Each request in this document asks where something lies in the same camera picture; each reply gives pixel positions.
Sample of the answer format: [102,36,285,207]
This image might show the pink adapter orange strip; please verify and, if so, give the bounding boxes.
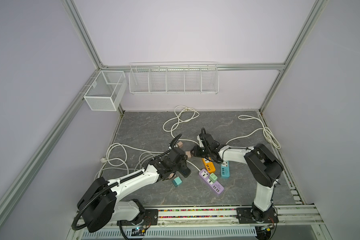
[176,142,184,149]

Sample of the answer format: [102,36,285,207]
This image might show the orange power strip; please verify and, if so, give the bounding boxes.
[202,158,216,174]

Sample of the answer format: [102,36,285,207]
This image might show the teal plug adapter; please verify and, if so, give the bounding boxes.
[172,177,183,187]

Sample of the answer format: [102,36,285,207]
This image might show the teal power strip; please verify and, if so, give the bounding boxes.
[221,161,230,179]

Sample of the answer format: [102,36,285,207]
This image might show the purple power strip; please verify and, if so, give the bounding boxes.
[199,169,224,195]

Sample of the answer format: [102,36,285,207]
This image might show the green adapter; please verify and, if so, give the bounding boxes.
[209,173,218,183]

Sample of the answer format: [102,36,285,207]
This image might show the black power strip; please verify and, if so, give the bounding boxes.
[179,168,191,178]

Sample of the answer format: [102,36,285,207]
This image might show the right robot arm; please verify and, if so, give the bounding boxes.
[191,133,284,223]

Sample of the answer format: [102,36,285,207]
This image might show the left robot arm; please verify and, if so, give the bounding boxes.
[71,147,191,233]

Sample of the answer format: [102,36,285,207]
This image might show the white mesh box basket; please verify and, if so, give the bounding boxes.
[84,71,128,112]

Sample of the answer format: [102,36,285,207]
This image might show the white cable of purple strip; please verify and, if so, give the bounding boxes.
[100,142,202,172]

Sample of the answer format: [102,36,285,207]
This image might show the white cable of teal strip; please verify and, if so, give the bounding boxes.
[224,114,281,150]

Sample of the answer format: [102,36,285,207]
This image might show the white wire rack basket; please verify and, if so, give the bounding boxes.
[129,62,220,95]

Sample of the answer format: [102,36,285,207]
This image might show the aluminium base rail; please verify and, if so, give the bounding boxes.
[67,205,332,240]

